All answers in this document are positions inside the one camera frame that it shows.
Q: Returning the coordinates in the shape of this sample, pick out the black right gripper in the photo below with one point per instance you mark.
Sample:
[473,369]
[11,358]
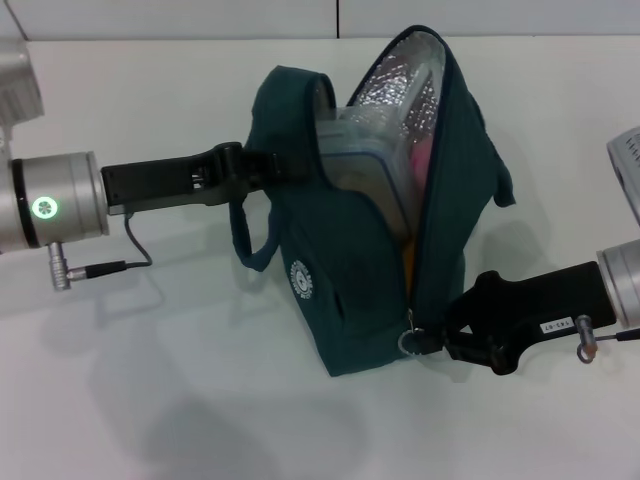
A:
[530,310]

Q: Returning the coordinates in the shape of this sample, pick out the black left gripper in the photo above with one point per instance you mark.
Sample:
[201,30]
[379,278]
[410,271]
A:
[160,182]

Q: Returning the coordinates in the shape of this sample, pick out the yellow banana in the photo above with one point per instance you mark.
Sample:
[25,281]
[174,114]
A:
[409,270]

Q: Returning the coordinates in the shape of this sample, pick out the clear food container blue lid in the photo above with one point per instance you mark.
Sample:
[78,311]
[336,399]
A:
[365,175]

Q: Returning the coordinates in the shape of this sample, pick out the dark teal lunch bag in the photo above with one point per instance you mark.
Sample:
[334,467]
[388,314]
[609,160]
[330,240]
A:
[360,310]

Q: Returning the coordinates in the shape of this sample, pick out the pink toy peach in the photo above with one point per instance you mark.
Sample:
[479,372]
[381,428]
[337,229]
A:
[422,160]

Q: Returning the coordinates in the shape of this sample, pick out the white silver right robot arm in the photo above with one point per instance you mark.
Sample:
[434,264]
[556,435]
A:
[622,285]

